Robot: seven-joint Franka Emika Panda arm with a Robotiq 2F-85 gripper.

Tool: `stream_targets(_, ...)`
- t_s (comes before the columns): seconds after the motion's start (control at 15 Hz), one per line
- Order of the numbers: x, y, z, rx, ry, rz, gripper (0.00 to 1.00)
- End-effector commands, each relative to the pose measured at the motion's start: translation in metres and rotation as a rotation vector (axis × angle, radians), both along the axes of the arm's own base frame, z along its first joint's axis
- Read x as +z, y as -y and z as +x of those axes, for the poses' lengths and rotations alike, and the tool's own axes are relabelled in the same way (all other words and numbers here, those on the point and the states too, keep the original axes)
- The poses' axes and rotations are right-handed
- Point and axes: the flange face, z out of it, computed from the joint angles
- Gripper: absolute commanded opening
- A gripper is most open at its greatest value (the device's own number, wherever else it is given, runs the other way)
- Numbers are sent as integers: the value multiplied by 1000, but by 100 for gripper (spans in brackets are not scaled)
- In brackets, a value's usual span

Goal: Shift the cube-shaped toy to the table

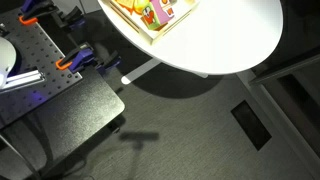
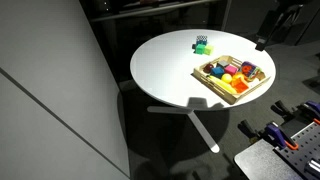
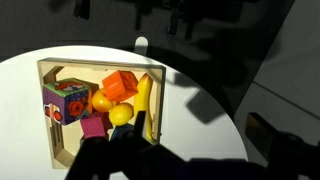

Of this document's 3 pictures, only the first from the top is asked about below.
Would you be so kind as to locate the dark grey door frame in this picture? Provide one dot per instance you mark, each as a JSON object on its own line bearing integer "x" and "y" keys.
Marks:
{"x": 283, "y": 68}

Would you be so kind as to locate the black cart top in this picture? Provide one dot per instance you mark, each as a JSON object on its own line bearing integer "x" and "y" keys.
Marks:
{"x": 80, "y": 106}

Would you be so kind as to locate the orange yellow toy block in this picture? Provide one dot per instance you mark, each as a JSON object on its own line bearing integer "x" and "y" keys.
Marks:
{"x": 130, "y": 4}

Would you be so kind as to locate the short white table foot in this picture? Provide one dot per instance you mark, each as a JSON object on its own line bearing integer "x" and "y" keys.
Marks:
{"x": 201, "y": 74}

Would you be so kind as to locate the black perforated mounting board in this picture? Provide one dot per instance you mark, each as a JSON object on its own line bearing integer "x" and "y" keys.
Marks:
{"x": 36, "y": 50}

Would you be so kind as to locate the black rectangular floor hatch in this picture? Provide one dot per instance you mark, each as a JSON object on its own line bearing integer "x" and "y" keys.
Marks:
{"x": 250, "y": 125}

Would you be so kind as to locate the long white table foot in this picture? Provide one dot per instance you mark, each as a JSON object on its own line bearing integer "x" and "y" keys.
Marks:
{"x": 140, "y": 71}

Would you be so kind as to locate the blue black clamp orange trigger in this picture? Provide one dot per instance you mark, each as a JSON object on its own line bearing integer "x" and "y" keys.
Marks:
{"x": 80, "y": 58}
{"x": 35, "y": 10}

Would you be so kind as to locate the grey metal cart leg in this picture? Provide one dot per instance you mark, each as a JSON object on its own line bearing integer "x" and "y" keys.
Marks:
{"x": 20, "y": 155}

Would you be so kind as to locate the pink green cube toy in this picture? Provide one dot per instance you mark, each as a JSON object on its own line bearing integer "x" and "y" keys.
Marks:
{"x": 157, "y": 16}

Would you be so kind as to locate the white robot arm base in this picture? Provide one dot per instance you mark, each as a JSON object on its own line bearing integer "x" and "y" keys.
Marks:
{"x": 6, "y": 58}

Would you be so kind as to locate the silver aluminium extrusion rail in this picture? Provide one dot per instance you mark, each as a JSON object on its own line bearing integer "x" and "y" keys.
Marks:
{"x": 25, "y": 79}

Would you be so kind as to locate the light wooden tray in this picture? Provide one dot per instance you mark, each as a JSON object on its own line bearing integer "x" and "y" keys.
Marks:
{"x": 156, "y": 36}

